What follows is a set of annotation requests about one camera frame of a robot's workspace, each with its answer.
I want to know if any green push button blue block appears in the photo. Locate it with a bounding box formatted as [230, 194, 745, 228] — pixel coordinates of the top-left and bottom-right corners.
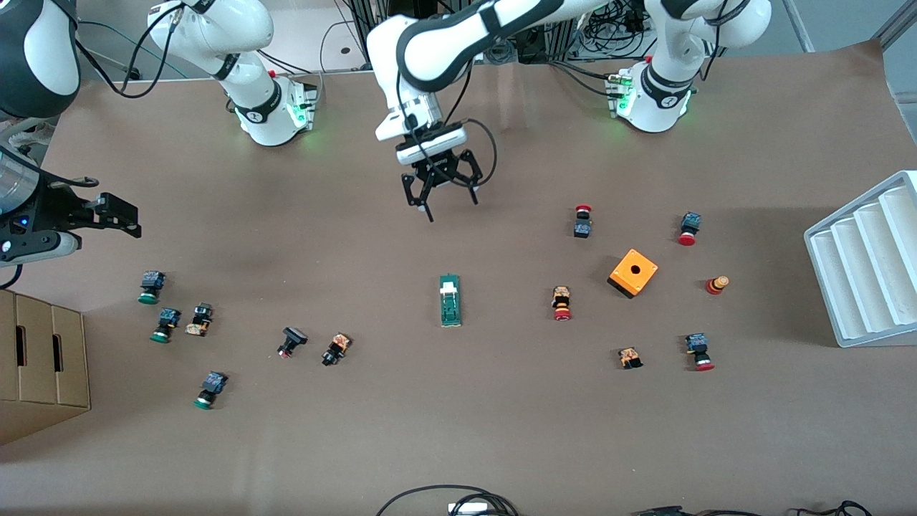
[138, 270, 167, 305]
[150, 307, 182, 344]
[193, 371, 229, 411]

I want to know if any brown cardboard box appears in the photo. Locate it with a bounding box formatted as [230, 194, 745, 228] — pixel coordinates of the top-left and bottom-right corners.
[0, 287, 92, 446]

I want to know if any black square push button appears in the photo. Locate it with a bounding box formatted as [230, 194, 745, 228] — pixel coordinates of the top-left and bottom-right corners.
[277, 326, 309, 359]

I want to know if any white ridged plastic tray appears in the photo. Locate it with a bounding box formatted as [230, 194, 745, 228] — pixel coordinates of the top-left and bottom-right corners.
[804, 170, 917, 349]

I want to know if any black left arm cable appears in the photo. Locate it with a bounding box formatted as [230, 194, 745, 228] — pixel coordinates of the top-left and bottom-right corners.
[396, 43, 499, 188]

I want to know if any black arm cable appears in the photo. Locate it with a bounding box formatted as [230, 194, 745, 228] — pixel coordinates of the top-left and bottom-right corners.
[72, 0, 188, 98]
[396, 43, 499, 188]

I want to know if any white metal chair frame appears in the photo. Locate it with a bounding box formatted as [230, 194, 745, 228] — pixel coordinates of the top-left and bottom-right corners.
[0, 118, 58, 167]

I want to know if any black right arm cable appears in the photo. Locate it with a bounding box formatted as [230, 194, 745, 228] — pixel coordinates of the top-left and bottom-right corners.
[72, 0, 188, 98]

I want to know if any aluminium rack with cables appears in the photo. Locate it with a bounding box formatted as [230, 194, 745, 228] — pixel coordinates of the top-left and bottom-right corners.
[337, 0, 645, 67]

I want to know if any orange button enclosure box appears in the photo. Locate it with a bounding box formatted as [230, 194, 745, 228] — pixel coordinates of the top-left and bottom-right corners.
[607, 248, 659, 300]

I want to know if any black looped cable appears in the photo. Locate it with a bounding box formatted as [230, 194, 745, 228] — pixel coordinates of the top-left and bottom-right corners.
[375, 485, 520, 516]

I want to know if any black cable with connector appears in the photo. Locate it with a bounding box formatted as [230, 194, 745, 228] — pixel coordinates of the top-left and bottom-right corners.
[633, 505, 764, 516]

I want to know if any thin black tangled cable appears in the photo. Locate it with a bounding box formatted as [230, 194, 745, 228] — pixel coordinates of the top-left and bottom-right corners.
[784, 500, 875, 516]

